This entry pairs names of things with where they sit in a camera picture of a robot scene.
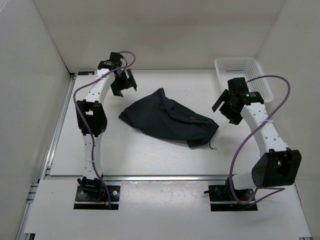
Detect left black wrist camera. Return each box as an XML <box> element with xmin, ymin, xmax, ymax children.
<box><xmin>109</xmin><ymin>52</ymin><xmax>124</xmax><ymax>66</ymax></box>

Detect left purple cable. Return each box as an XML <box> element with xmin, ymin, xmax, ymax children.
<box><xmin>72</xmin><ymin>50</ymin><xmax>137</xmax><ymax>210</ymax></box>

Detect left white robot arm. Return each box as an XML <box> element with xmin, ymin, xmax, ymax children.
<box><xmin>72</xmin><ymin>55</ymin><xmax>137</xmax><ymax>204</ymax></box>

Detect aluminium frame rail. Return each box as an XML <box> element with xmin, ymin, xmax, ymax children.
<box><xmin>14</xmin><ymin>72</ymin><xmax>78</xmax><ymax>240</ymax></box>

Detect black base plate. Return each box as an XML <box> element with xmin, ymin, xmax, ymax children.
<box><xmin>73</xmin><ymin>184</ymin><xmax>121</xmax><ymax>210</ymax></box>
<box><xmin>203</xmin><ymin>185</ymin><xmax>258</xmax><ymax>212</ymax></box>

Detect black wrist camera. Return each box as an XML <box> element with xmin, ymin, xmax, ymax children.
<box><xmin>109</xmin><ymin>52</ymin><xmax>124</xmax><ymax>66</ymax></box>
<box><xmin>227</xmin><ymin>77</ymin><xmax>249</xmax><ymax>96</ymax></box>

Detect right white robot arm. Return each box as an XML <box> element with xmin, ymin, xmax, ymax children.
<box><xmin>212</xmin><ymin>89</ymin><xmax>302</xmax><ymax>200</ymax></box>

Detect dark navy shorts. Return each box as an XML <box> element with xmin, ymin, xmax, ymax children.
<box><xmin>118</xmin><ymin>88</ymin><xmax>219</xmax><ymax>148</ymax></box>

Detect white plastic perforated basket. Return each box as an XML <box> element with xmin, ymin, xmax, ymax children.
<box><xmin>214</xmin><ymin>57</ymin><xmax>274</xmax><ymax>103</ymax></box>

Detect small blue label sticker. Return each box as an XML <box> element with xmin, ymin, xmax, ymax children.
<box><xmin>77</xmin><ymin>71</ymin><xmax>95</xmax><ymax>76</ymax></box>

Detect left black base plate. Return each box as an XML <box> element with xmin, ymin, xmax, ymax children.
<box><xmin>73</xmin><ymin>184</ymin><xmax>121</xmax><ymax>210</ymax></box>

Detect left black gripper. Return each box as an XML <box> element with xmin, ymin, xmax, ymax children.
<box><xmin>110</xmin><ymin>68</ymin><xmax>136</xmax><ymax>97</ymax></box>

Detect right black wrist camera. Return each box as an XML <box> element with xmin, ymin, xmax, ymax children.
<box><xmin>227</xmin><ymin>77</ymin><xmax>249</xmax><ymax>96</ymax></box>

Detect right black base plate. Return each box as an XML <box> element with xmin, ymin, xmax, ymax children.
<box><xmin>203</xmin><ymin>185</ymin><xmax>258</xmax><ymax>212</ymax></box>

